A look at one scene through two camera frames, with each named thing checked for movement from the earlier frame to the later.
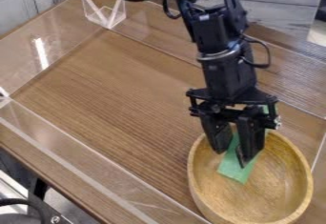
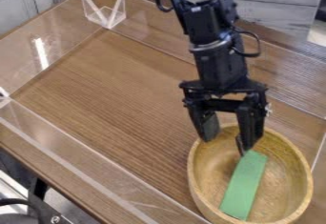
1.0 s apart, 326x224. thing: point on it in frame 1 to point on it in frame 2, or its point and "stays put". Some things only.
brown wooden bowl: [274, 193] stays put
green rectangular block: [231, 170] to [243, 184]
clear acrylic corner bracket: [104, 16] stays put
